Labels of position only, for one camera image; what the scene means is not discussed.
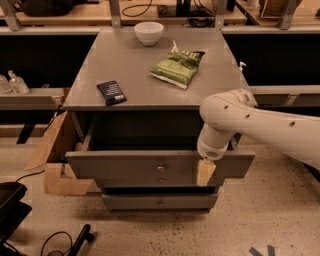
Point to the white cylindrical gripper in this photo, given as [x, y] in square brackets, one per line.
[210, 150]

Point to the grey top drawer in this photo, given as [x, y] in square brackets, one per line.
[145, 146]

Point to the grey drawer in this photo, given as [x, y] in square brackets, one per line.
[161, 201]
[154, 185]
[145, 146]

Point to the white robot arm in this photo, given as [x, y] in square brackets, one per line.
[235, 112]

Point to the grey drawer cabinet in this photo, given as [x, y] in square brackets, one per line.
[117, 55]

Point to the grey bottom drawer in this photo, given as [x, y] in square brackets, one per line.
[161, 201]

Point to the grey middle drawer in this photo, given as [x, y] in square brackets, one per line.
[154, 185]

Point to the open cardboard box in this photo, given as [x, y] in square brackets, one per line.
[59, 178]

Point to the green chip bag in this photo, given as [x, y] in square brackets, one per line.
[179, 67]

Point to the white pump dispenser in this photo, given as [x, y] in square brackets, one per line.
[242, 65]

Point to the dark blue snack bar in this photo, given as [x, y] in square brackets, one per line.
[112, 93]

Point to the white ceramic bowl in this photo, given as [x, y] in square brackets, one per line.
[149, 33]

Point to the black office chair base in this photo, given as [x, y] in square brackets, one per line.
[12, 213]

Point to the clear plastic bottle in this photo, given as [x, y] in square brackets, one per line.
[4, 85]
[17, 83]

